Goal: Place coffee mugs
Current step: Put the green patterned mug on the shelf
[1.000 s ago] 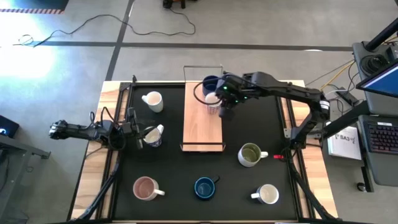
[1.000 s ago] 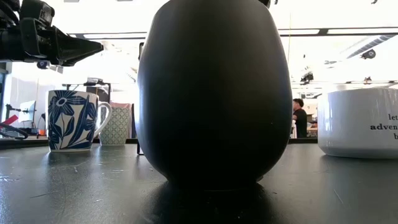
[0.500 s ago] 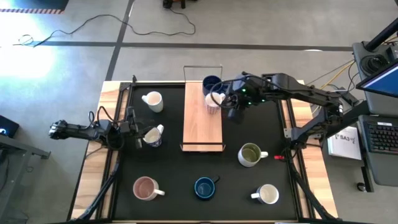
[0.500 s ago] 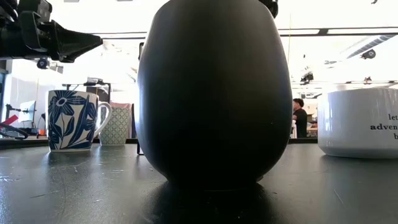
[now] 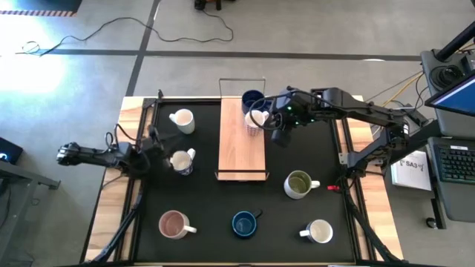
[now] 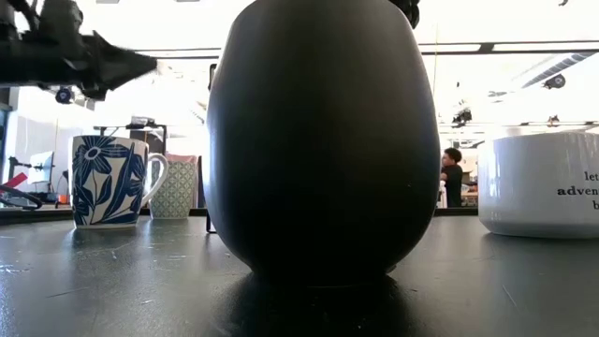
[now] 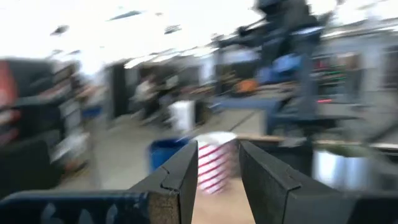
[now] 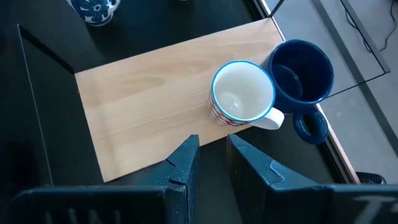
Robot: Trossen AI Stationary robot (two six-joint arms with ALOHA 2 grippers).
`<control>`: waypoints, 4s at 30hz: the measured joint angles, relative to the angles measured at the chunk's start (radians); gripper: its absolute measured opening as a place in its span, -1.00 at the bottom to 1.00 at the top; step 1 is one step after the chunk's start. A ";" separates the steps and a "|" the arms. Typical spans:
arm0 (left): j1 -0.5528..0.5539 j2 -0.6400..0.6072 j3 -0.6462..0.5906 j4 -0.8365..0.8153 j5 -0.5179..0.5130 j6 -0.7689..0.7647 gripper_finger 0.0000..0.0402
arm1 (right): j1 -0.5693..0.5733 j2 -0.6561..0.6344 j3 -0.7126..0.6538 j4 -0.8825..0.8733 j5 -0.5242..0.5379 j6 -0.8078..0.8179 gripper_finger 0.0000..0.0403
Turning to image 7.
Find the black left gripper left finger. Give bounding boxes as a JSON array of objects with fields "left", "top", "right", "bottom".
[{"left": 129, "top": 141, "right": 200, "bottom": 224}]

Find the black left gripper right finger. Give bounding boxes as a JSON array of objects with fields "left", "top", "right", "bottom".
[{"left": 238, "top": 140, "right": 340, "bottom": 224}]

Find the dark blue ceramic mug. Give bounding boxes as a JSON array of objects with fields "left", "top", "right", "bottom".
[{"left": 148, "top": 138, "right": 191, "bottom": 174}]

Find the red white lattice mug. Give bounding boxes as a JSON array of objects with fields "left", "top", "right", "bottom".
[{"left": 193, "top": 131, "right": 239, "bottom": 195}]

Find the white mug green interior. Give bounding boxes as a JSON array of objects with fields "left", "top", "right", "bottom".
[{"left": 312, "top": 145, "right": 379, "bottom": 191}]

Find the white waste bin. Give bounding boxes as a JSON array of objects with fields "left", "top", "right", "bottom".
[{"left": 169, "top": 99, "right": 197, "bottom": 132}]

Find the orange mug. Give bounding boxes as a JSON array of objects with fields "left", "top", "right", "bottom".
[{"left": 234, "top": 78, "right": 259, "bottom": 95}]

